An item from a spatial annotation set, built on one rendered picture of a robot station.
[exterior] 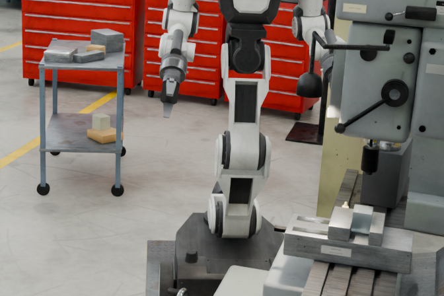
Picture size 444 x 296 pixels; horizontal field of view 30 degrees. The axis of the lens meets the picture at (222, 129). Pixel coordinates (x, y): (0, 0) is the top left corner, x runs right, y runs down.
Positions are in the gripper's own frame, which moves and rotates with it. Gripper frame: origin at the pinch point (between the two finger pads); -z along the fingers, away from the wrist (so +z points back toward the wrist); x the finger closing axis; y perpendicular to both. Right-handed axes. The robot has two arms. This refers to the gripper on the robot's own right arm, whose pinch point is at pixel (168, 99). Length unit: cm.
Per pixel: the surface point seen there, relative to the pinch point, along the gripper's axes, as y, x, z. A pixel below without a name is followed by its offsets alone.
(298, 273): 44, -9, -53
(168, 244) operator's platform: 9, -115, 21
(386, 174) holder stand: 73, -7, -12
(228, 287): 26, -27, -49
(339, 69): 45, 41, -18
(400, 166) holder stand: 77, -3, -11
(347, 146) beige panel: 91, -110, 89
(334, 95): 45, 34, -21
